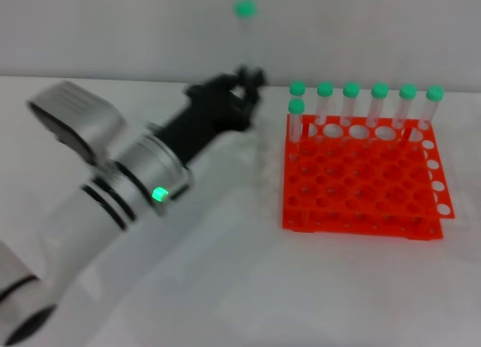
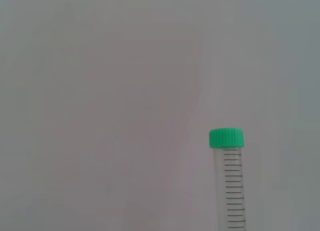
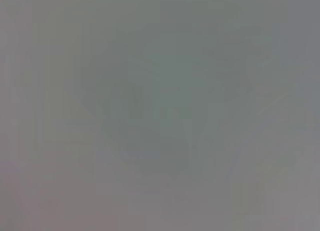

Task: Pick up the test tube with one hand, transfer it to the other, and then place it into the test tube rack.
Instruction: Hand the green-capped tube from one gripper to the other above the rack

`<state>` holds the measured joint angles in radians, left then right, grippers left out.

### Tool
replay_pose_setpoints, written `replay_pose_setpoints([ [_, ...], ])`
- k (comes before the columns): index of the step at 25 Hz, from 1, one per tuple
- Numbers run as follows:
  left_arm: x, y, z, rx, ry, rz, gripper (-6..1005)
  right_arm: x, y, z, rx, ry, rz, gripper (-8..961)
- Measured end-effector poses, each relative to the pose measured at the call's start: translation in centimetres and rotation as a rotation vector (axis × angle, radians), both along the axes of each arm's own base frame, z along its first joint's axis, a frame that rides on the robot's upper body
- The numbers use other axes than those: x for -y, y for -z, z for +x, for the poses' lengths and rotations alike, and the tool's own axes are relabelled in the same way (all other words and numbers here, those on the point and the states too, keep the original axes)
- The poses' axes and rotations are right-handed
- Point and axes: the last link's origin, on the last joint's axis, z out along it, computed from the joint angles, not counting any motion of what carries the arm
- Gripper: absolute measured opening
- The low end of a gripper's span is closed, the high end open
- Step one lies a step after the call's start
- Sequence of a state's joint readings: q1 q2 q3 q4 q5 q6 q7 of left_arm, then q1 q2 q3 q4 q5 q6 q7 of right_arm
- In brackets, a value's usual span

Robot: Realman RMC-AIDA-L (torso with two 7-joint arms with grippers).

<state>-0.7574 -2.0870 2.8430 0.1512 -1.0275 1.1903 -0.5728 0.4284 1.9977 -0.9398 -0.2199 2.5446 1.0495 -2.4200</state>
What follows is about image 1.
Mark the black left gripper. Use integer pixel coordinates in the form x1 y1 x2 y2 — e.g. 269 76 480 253
156 63 270 166

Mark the green-capped clear test tube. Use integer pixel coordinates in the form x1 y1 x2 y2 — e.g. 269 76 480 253
392 83 418 138
416 85 446 141
287 98 306 162
233 0 259 69
315 81 334 136
339 82 360 136
289 80 307 117
366 83 389 137

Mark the orange test tube rack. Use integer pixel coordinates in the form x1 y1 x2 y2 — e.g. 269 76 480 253
280 113 456 243

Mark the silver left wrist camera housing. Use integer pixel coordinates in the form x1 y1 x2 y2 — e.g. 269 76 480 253
26 80 127 166

